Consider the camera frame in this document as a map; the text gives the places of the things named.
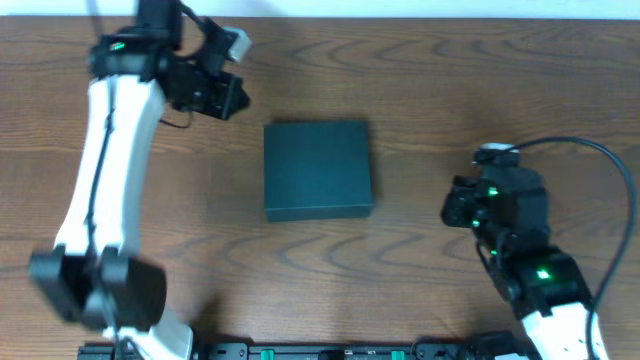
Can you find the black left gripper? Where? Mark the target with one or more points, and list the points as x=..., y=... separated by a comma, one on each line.
x=223, y=106

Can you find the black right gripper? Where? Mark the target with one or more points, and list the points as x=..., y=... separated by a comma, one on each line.
x=460, y=194

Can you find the black gift box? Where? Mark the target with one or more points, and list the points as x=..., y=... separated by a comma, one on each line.
x=317, y=170

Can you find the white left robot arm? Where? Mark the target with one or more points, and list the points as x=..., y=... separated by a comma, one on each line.
x=94, y=275

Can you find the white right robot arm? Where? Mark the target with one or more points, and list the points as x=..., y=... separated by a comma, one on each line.
x=550, y=298

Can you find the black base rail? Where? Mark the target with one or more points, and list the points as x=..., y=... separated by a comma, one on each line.
x=420, y=351

